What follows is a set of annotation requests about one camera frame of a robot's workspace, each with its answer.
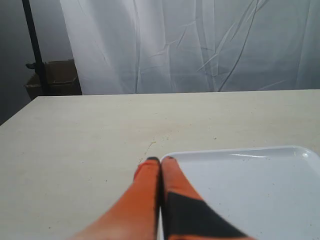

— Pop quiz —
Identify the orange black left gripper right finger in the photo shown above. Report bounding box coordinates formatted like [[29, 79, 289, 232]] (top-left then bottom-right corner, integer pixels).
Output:
[[161, 156, 252, 240]]

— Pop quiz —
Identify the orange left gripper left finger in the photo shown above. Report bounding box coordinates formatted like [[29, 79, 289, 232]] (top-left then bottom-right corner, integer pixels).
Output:
[[72, 157, 160, 240]]

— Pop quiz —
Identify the white rectangular tray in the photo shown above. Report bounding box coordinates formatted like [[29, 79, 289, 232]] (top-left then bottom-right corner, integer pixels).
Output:
[[170, 146, 320, 240]]

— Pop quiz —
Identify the brown cardboard box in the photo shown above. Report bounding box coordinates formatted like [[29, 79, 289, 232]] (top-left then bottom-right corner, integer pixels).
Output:
[[24, 59, 82, 100]]

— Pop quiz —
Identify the white backdrop curtain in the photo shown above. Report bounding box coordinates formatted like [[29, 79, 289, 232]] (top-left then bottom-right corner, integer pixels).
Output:
[[60, 0, 320, 95]]

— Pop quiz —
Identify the black metal stand pole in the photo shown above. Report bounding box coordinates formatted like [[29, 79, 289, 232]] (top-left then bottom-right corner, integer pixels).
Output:
[[22, 0, 50, 96]]

